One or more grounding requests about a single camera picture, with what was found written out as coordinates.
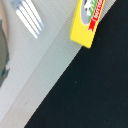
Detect yellow butter box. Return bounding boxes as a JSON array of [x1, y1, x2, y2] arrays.
[[70, 0, 105, 48]]

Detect fork with wooden handle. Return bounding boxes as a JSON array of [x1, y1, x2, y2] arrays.
[[9, 0, 44, 38]]

